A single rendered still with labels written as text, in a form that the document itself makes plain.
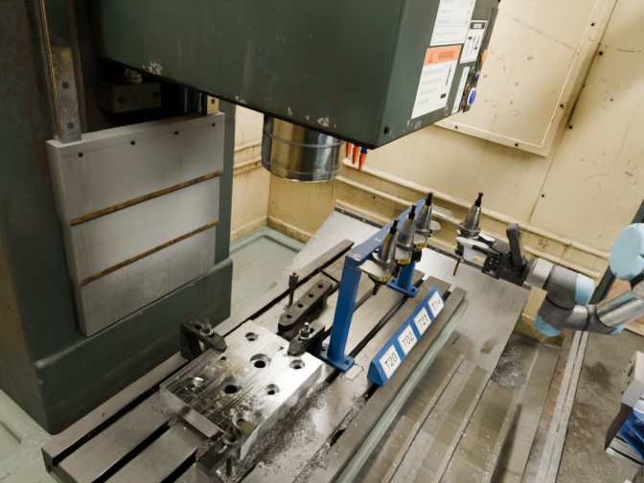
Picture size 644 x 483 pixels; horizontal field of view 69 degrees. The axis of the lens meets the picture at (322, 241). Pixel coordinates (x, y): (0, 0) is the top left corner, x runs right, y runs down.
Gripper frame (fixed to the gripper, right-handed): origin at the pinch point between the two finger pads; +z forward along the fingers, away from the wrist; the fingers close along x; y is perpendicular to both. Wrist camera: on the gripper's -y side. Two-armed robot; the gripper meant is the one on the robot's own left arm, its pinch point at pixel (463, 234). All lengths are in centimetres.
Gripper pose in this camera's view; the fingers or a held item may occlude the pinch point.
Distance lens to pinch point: 140.8
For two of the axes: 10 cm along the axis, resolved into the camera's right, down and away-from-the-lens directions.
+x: 5.4, -3.4, 7.7
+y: -1.7, 8.5, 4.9
